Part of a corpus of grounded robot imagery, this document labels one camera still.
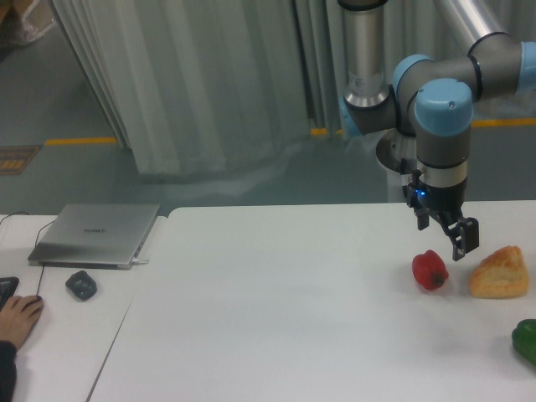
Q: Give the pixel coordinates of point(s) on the grey folding curtain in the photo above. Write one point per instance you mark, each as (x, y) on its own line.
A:
(201, 89)

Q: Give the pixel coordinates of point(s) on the silver closed laptop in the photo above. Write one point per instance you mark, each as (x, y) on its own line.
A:
(95, 236)

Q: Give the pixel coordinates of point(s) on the golden bread pastry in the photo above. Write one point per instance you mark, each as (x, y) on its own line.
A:
(501, 275)

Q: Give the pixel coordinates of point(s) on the black keyboard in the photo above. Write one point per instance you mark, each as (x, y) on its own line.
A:
(8, 286)

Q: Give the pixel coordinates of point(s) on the black small controller device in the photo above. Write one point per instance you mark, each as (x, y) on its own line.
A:
(82, 286)

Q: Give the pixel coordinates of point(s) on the white usb plug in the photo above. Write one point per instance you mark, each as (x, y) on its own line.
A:
(139, 262)

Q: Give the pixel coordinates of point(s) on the green bell pepper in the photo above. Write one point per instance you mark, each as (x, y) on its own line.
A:
(523, 339)

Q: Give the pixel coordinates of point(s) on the plastic wrapped cardboard box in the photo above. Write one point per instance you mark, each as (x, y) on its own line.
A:
(24, 22)

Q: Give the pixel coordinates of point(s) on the red bell pepper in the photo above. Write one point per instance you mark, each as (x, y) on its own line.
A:
(429, 270)

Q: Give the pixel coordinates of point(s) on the dark sleeved forearm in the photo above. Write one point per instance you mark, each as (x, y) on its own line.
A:
(8, 377)

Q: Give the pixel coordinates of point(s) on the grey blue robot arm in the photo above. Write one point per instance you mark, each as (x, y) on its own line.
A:
(425, 111)

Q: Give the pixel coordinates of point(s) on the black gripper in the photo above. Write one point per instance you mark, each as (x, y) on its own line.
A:
(444, 203)

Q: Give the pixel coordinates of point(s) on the person's hand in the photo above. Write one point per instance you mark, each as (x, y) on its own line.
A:
(18, 318)

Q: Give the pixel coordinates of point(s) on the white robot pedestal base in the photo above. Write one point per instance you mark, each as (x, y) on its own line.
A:
(396, 154)

